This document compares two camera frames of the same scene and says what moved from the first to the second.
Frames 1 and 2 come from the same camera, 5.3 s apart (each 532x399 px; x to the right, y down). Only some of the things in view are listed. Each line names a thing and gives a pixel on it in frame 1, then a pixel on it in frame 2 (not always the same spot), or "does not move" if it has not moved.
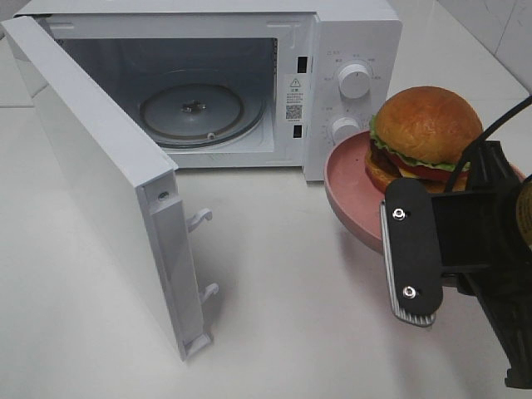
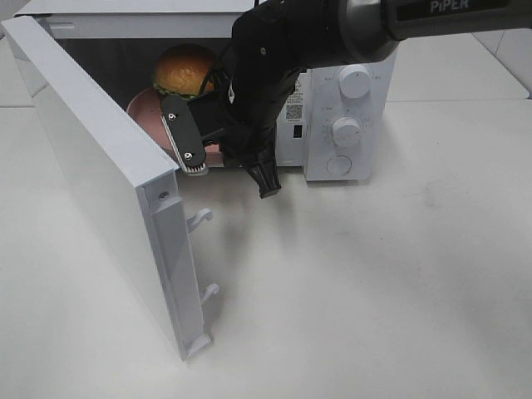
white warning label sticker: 295,97 does not move
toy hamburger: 421,133 → 180,69
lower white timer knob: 343,127 does not move
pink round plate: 357,201 → 146,107
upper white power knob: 354,81 does not move
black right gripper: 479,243 → 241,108
